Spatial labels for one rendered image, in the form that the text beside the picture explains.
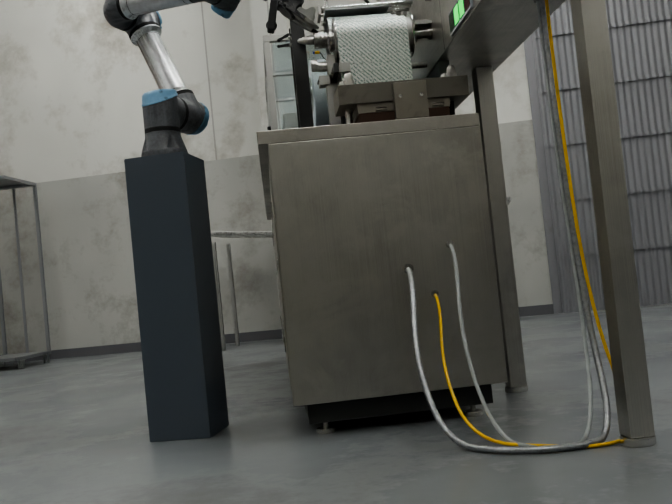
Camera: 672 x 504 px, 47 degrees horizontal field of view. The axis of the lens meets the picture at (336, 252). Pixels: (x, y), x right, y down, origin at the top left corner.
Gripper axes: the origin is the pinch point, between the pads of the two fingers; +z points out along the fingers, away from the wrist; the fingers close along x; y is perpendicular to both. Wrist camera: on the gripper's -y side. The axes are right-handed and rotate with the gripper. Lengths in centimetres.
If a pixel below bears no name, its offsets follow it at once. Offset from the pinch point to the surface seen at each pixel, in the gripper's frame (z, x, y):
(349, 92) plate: 23.0, -23.6, -16.7
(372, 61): 22.1, -3.9, 1.5
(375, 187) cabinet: 45, -30, -37
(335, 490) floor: 73, -85, -106
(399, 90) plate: 35.1, -25.6, -8.0
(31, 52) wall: -266, 462, -26
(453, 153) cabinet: 59, -30, -15
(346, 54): 13.9, -3.9, -1.6
